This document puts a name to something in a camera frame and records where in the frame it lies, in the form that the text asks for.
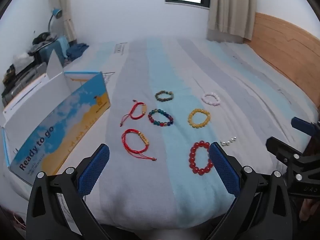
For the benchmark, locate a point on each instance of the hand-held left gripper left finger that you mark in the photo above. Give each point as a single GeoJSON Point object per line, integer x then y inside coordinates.
{"type": "Point", "coordinates": [95, 170]}

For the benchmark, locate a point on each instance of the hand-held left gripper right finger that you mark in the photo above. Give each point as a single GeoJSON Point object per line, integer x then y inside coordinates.
{"type": "Point", "coordinates": [223, 172]}

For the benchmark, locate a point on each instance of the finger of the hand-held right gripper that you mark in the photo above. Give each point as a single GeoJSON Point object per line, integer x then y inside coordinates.
{"type": "Point", "coordinates": [302, 126]}
{"type": "Point", "coordinates": [280, 148]}

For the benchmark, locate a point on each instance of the blue and yellow cardboard box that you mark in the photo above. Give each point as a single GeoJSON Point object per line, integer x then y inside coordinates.
{"type": "Point", "coordinates": [57, 130]}

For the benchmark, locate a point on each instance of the person's right hand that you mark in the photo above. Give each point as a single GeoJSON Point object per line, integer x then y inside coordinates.
{"type": "Point", "coordinates": [307, 210]}

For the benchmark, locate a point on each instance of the wooden headboard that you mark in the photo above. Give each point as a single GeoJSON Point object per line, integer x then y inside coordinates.
{"type": "Point", "coordinates": [282, 45]}

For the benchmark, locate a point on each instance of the striped bed sheet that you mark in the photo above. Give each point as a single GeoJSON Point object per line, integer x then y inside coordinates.
{"type": "Point", "coordinates": [175, 75]}

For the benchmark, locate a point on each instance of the grey hard case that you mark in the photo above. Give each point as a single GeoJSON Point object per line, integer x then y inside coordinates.
{"type": "Point", "coordinates": [22, 80]}

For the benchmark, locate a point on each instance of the dark blue clothes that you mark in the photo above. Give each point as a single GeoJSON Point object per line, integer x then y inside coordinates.
{"type": "Point", "coordinates": [77, 50]}

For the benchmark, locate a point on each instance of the beige curtain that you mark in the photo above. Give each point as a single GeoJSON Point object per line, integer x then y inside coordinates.
{"type": "Point", "coordinates": [63, 5]}
{"type": "Point", "coordinates": [230, 10]}

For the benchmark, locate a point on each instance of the blue desk lamp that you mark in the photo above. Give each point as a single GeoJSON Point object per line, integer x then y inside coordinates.
{"type": "Point", "coordinates": [57, 13]}

